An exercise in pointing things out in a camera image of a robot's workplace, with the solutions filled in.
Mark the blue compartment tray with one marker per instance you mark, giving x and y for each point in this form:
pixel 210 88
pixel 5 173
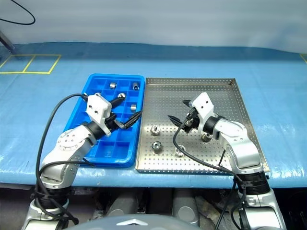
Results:
pixel 112 149

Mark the perforated metal tray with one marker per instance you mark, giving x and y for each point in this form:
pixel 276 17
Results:
pixel 206 93

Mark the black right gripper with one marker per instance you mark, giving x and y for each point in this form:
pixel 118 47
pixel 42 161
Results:
pixel 193 122

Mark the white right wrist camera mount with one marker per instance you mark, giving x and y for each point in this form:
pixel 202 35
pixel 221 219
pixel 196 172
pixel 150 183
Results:
pixel 204 104

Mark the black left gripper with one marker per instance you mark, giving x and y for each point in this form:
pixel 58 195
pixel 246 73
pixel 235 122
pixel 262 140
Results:
pixel 110 122

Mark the metal nut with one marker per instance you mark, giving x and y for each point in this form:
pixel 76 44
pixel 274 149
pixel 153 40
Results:
pixel 155 129

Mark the grey metal stand bar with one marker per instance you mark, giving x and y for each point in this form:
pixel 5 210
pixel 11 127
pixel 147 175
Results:
pixel 6 40

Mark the grey robot torso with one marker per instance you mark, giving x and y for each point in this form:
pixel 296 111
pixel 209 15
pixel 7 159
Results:
pixel 134 224

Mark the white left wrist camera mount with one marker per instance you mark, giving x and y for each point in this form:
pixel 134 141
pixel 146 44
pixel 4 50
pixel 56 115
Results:
pixel 97 109

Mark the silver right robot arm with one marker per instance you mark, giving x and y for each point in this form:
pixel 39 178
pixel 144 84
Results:
pixel 239 143

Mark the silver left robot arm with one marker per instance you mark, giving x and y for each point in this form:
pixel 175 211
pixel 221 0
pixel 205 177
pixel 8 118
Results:
pixel 69 142

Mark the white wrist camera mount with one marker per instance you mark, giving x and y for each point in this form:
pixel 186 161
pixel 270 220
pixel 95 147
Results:
pixel 97 109
pixel 204 104

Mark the grey rounded robot leg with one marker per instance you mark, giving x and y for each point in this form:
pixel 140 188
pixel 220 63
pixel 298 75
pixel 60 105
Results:
pixel 121 203
pixel 185 207

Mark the blue plastic table cover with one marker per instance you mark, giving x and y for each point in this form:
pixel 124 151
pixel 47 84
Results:
pixel 216 64

